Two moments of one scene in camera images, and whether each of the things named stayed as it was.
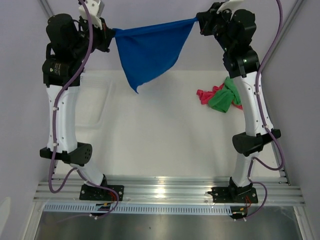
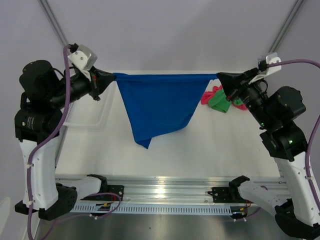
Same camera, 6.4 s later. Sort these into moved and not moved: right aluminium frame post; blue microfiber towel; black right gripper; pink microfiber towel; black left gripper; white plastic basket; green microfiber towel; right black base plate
Moved: blue microfiber towel; black left gripper; black right gripper
Not moved: right black base plate; pink microfiber towel; green microfiber towel; right aluminium frame post; white plastic basket
